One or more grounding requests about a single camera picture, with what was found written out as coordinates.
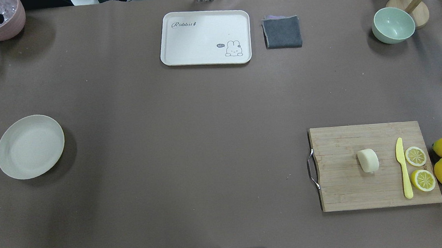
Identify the folded grey cloth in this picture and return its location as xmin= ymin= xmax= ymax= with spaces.
xmin=262 ymin=15 xmax=303 ymax=49

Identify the cream rabbit serving tray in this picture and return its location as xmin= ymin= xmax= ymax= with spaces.
xmin=160 ymin=10 xmax=252 ymax=66

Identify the bamboo cutting board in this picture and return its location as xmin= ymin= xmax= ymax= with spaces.
xmin=308 ymin=121 xmax=442 ymax=212

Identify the lemon slice upper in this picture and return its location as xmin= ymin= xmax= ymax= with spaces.
xmin=405 ymin=146 xmax=428 ymax=167

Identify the beige round plate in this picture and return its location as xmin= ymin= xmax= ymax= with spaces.
xmin=0 ymin=114 xmax=65 ymax=180

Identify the lemon slice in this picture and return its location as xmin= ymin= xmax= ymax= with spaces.
xmin=410 ymin=169 xmax=437 ymax=192
xmin=405 ymin=146 xmax=428 ymax=167

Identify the lemon slice lower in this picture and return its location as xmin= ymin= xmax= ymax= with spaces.
xmin=410 ymin=169 xmax=437 ymax=192

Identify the white steamed bun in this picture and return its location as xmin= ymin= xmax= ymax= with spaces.
xmin=357 ymin=149 xmax=379 ymax=173

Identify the mint green bowl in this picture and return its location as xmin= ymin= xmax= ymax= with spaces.
xmin=372 ymin=7 xmax=416 ymax=44

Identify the yellow plastic knife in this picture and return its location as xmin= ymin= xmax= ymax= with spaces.
xmin=395 ymin=137 xmax=414 ymax=199

